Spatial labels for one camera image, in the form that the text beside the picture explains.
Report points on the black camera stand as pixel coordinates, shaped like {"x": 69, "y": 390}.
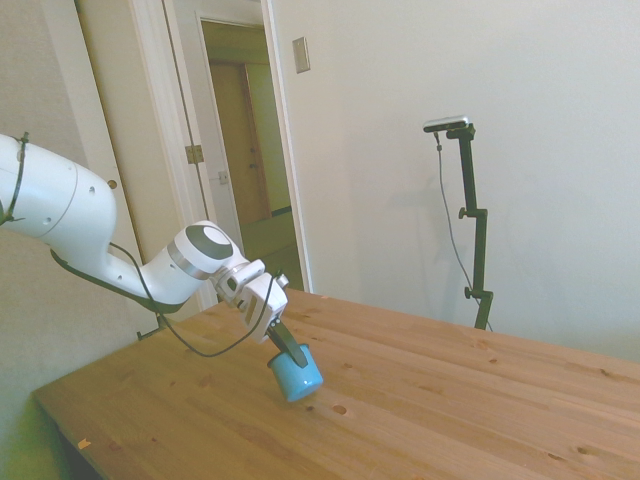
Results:
{"x": 479, "y": 240}

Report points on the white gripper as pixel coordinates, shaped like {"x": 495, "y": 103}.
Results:
{"x": 267, "y": 305}

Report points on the grey wall switch plate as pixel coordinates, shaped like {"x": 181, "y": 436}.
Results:
{"x": 301, "y": 55}

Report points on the brown wooden door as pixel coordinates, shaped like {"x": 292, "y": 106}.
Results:
{"x": 240, "y": 145}

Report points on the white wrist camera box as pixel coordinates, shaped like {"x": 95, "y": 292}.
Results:
{"x": 235, "y": 285}

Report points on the blue mug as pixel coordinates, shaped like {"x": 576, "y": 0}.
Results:
{"x": 300, "y": 382}

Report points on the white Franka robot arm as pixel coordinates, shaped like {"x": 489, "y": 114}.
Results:
{"x": 65, "y": 200}

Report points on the grey exterior camera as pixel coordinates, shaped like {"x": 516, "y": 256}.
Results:
{"x": 447, "y": 123}

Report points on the round brass door knob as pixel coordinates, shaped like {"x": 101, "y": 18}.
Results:
{"x": 113, "y": 184}

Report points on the metal door latch plate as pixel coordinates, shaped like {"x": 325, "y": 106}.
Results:
{"x": 223, "y": 177}

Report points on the brass door hinge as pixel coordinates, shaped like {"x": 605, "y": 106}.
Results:
{"x": 194, "y": 154}

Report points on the white open door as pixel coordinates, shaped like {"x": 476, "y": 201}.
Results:
{"x": 210, "y": 150}

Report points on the white closet door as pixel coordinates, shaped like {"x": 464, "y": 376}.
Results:
{"x": 125, "y": 100}

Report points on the black table clamp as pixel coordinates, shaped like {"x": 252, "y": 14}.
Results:
{"x": 145, "y": 334}

